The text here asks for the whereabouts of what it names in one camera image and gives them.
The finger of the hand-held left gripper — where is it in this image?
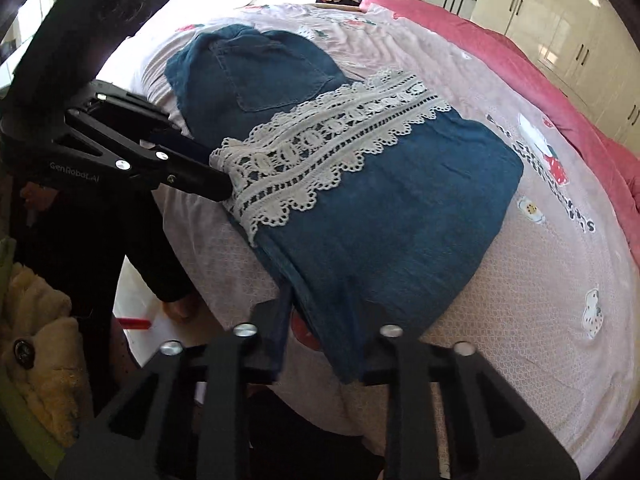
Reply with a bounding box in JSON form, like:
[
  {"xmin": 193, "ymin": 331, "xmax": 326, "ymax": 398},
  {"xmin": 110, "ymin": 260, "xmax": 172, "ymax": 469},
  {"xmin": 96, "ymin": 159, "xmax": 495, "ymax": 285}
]
[
  {"xmin": 65, "ymin": 110, "xmax": 234, "ymax": 201},
  {"xmin": 82, "ymin": 91, "xmax": 208, "ymax": 153}
]

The blue denim pants lace trim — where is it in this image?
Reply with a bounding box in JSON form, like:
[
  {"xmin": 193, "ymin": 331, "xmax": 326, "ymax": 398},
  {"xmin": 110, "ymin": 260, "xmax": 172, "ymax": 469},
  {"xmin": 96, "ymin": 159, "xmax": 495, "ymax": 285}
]
[{"xmin": 165, "ymin": 25, "xmax": 524, "ymax": 385}]

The person's dark-clad leg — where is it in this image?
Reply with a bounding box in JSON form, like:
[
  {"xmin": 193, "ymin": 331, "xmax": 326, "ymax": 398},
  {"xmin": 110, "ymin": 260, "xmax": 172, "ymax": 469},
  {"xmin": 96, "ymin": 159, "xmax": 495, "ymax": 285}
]
[{"xmin": 15, "ymin": 190, "xmax": 201, "ymax": 321}]

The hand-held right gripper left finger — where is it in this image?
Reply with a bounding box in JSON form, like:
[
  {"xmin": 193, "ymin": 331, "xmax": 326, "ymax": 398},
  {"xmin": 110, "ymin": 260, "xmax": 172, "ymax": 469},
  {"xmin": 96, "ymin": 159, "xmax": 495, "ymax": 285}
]
[{"xmin": 55, "ymin": 300, "xmax": 293, "ymax": 480}]

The person's left hand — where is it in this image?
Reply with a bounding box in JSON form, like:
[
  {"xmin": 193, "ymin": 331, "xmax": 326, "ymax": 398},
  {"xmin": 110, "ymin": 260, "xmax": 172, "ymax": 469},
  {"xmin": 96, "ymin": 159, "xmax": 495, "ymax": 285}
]
[{"xmin": 20, "ymin": 182, "xmax": 58, "ymax": 211}]

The pink comforter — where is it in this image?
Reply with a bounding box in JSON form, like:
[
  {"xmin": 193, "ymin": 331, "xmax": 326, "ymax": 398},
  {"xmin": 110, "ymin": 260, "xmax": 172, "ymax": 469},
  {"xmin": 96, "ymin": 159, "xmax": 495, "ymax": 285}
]
[{"xmin": 360, "ymin": 0, "xmax": 640, "ymax": 256}]

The pink printed bed sheet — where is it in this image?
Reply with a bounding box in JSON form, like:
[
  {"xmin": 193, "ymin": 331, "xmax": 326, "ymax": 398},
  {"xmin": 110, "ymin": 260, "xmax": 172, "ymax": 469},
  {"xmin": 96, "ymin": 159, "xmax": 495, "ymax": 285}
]
[{"xmin": 95, "ymin": 2, "xmax": 633, "ymax": 466}]

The white wardrobe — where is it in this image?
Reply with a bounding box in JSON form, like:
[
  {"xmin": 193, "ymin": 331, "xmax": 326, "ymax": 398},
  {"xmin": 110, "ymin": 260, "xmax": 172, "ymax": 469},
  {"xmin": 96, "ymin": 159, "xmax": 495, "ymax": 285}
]
[{"xmin": 470, "ymin": 0, "xmax": 640, "ymax": 146}]

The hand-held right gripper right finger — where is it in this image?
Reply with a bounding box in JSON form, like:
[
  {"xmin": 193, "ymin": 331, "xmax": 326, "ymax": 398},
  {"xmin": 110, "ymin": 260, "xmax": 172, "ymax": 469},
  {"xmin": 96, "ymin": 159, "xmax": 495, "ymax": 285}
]
[{"xmin": 361, "ymin": 326, "xmax": 581, "ymax": 480}]

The yellow fleece jacket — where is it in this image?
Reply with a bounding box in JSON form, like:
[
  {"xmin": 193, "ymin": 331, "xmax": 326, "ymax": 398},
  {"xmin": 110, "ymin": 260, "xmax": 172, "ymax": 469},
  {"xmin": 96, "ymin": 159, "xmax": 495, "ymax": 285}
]
[{"xmin": 0, "ymin": 237, "xmax": 83, "ymax": 453}]

